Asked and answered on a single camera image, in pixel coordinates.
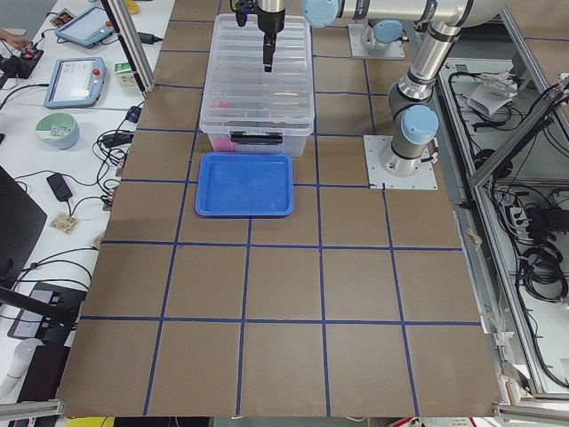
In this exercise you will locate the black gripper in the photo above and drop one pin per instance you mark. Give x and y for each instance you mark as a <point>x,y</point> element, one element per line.
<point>271,20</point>

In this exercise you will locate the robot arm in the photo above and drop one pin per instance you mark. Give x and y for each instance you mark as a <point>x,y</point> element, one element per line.
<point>415,122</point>

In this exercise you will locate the clear plastic storage box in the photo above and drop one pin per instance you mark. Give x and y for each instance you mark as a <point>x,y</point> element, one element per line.
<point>258,138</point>

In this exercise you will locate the green white carton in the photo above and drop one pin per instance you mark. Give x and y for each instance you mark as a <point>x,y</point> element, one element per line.
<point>124,75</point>

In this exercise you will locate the blue plastic tray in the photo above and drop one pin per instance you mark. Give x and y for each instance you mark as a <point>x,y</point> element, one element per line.
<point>245,185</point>

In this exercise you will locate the teach pendant tablet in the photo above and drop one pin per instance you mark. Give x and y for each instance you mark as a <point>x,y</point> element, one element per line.
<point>75,83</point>
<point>87,29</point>

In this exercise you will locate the black power adapter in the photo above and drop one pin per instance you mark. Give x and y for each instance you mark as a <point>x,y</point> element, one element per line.
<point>59,187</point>

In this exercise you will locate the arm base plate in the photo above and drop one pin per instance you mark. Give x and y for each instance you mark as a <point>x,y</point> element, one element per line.
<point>385,170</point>
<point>363,45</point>

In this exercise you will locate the aluminium frame post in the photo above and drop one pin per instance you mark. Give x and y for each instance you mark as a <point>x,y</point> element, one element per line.
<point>129,39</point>

